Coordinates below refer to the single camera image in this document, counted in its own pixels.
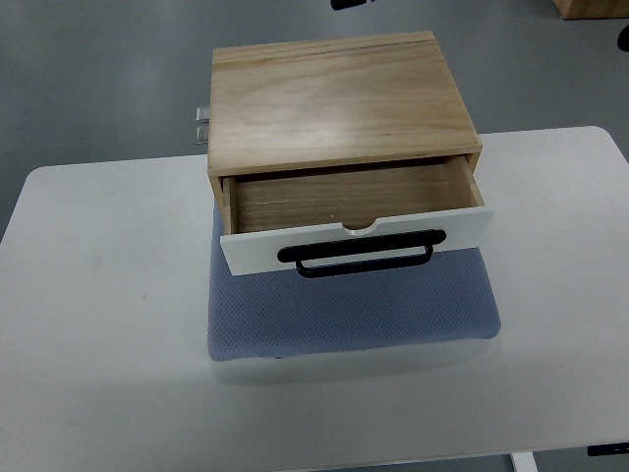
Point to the upper metal clamp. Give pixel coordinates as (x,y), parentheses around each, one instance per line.
(203,114)

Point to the wooden drawer cabinet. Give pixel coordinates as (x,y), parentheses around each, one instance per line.
(329,103)

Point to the black table control panel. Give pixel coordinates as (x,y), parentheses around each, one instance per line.
(608,449)

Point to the wooden box in corner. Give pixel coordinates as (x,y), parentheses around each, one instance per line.
(592,9)

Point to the dark object right edge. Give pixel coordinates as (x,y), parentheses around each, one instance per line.
(623,40)

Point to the black object at top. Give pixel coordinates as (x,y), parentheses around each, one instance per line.
(339,5)

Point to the lower metal clamp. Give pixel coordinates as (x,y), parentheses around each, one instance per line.
(202,135)

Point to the metal clamp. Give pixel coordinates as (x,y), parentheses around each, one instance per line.
(202,135)
(203,114)

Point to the white table leg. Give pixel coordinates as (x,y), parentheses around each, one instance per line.
(524,462)

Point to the blue mesh cushion mat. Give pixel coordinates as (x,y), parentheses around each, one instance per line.
(282,314)

